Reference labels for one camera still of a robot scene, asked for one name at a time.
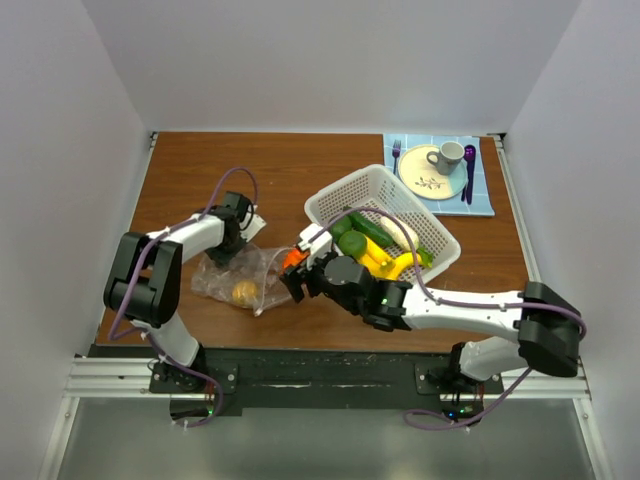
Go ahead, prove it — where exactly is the fake yellow banana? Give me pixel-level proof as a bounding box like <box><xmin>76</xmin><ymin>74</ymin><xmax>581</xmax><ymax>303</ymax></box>
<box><xmin>381</xmin><ymin>252</ymin><xmax>414</xmax><ymax>281</ymax></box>
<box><xmin>357</xmin><ymin>236</ymin><xmax>395</xmax><ymax>278</ymax></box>

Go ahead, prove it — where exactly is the clear zip top bag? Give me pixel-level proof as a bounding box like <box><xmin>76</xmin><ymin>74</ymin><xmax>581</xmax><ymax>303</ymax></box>
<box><xmin>191</xmin><ymin>244</ymin><xmax>292</xmax><ymax>317</ymax></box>

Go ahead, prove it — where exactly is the fake yellow lemon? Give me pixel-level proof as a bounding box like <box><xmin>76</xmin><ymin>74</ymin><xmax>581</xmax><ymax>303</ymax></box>
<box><xmin>231</xmin><ymin>280</ymin><xmax>259</xmax><ymax>308</ymax></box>

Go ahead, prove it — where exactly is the fake orange fruit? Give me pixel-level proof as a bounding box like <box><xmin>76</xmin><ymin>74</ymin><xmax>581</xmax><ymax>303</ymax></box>
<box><xmin>282</xmin><ymin>248</ymin><xmax>309</xmax><ymax>271</ymax></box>

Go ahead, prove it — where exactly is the fake green bell pepper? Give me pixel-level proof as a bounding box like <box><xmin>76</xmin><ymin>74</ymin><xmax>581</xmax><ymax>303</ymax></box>
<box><xmin>338</xmin><ymin>230</ymin><xmax>367</xmax><ymax>259</ymax></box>

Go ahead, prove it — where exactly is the fake green cucumber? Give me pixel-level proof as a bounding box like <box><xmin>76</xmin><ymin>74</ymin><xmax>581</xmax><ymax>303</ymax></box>
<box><xmin>347</xmin><ymin>212</ymin><xmax>394</xmax><ymax>248</ymax></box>

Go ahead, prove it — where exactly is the fake white radish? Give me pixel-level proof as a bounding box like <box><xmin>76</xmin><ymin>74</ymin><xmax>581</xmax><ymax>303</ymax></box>
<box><xmin>379</xmin><ymin>217</ymin><xmax>420</xmax><ymax>252</ymax></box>

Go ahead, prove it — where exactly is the fake green lime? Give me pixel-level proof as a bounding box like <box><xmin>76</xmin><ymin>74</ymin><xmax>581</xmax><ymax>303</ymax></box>
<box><xmin>329</xmin><ymin>215</ymin><xmax>353</xmax><ymax>242</ymax></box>

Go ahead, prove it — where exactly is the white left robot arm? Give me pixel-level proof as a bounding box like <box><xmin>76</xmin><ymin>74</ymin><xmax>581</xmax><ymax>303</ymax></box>
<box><xmin>103</xmin><ymin>192</ymin><xmax>264</xmax><ymax>392</ymax></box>

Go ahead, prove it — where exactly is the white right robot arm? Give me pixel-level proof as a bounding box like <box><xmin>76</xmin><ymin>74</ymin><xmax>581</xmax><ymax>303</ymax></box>
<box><xmin>280</xmin><ymin>250</ymin><xmax>586</xmax><ymax>393</ymax></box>

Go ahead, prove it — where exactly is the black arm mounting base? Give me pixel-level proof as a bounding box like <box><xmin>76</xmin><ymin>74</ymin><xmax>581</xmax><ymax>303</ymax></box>
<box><xmin>148</xmin><ymin>348</ymin><xmax>503</xmax><ymax>419</ymax></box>

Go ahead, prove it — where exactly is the white perforated plastic basket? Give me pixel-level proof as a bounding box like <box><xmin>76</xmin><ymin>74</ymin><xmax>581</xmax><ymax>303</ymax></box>
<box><xmin>303</xmin><ymin>163</ymin><xmax>462</xmax><ymax>281</ymax></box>

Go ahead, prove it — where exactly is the cream and teal plate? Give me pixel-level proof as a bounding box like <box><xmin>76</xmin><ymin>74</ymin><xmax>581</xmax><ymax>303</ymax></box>
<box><xmin>397</xmin><ymin>144</ymin><xmax>468</xmax><ymax>201</ymax></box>

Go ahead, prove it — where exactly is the purple plastic fork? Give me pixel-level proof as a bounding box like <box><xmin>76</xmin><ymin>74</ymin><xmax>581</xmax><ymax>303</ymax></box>
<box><xmin>392</xmin><ymin>139</ymin><xmax>402</xmax><ymax>174</ymax></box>

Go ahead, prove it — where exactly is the grey ceramic mug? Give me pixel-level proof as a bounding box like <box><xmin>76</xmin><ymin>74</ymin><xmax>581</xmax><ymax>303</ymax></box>
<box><xmin>426</xmin><ymin>141</ymin><xmax>465</xmax><ymax>176</ymax></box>

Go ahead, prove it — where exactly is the purple plastic spoon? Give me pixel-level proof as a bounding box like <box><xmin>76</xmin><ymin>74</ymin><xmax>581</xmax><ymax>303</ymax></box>
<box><xmin>461</xmin><ymin>144</ymin><xmax>477</xmax><ymax>205</ymax></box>

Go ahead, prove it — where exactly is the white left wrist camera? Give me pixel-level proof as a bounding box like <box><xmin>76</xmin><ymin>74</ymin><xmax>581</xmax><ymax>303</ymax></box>
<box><xmin>240</xmin><ymin>204</ymin><xmax>267</xmax><ymax>242</ymax></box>

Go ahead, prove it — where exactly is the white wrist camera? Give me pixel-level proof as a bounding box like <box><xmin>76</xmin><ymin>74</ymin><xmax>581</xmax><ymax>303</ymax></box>
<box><xmin>296</xmin><ymin>223</ymin><xmax>333</xmax><ymax>259</ymax></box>
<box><xmin>240</xmin><ymin>204</ymin><xmax>267</xmax><ymax>242</ymax></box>

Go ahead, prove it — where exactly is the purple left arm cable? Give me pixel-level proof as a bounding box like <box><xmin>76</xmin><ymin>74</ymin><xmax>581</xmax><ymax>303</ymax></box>
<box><xmin>108</xmin><ymin>166</ymin><xmax>260</xmax><ymax>429</ymax></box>

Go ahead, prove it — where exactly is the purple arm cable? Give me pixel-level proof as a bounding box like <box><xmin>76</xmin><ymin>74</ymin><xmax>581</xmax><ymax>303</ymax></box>
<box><xmin>307</xmin><ymin>207</ymin><xmax>587</xmax><ymax>432</ymax></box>
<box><xmin>108</xmin><ymin>166</ymin><xmax>260</xmax><ymax>429</ymax></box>

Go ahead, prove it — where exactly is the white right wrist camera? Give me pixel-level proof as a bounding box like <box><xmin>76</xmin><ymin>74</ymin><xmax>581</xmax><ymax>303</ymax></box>
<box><xmin>296</xmin><ymin>223</ymin><xmax>333</xmax><ymax>259</ymax></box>

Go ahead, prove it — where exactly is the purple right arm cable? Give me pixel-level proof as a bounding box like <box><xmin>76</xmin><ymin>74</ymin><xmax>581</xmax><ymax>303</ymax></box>
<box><xmin>307</xmin><ymin>207</ymin><xmax>587</xmax><ymax>432</ymax></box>

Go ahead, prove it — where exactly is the aluminium table frame rail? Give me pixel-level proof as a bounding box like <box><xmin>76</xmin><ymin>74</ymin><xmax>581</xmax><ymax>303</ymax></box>
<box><xmin>488</xmin><ymin>133</ymin><xmax>615</xmax><ymax>479</ymax></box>

